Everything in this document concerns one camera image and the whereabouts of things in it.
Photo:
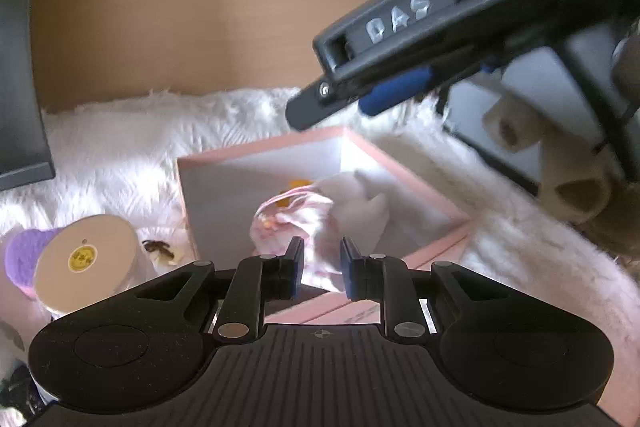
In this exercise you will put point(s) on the pink cardboard box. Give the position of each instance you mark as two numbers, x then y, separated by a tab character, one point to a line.
360	167

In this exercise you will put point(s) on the purple felt pad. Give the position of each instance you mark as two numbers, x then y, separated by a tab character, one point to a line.
22	257

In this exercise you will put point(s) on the pink floral cloth pouch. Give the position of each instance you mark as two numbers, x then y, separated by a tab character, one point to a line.
295	219

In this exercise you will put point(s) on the white cylinder container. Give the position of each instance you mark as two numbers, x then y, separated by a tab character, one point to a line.
87	264

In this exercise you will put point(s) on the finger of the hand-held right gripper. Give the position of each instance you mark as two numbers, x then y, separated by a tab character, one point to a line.
310	107

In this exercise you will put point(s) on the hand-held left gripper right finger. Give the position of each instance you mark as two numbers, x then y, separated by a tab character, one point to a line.
349	274

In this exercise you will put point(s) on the black monitor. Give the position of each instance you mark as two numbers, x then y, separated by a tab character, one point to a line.
17	57

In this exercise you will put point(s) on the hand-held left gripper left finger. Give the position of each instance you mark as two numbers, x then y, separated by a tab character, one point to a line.
296	269

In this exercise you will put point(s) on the white fluffy blanket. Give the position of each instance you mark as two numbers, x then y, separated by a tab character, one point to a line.
125	147

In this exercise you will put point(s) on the white plush toy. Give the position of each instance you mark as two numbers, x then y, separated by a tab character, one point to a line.
360	212

